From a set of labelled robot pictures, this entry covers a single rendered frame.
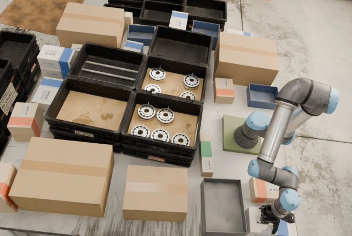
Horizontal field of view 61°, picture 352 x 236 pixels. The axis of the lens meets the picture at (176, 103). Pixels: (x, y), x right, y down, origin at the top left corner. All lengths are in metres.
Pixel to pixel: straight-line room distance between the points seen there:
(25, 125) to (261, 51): 1.53
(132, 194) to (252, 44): 1.31
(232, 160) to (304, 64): 2.09
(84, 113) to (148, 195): 0.60
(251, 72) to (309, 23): 2.34
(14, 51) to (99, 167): 1.63
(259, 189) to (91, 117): 0.99
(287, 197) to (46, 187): 1.04
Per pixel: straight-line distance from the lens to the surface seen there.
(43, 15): 3.82
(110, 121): 1.72
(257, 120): 1.70
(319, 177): 2.88
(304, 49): 3.88
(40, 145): 1.63
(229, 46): 2.12
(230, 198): 1.67
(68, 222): 1.66
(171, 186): 1.51
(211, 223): 1.60
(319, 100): 1.40
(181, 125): 1.72
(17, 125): 1.79
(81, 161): 1.54
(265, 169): 1.38
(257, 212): 1.65
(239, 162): 1.83
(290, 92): 1.37
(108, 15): 2.25
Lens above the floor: 2.26
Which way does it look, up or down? 53 degrees down
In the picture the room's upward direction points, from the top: 10 degrees clockwise
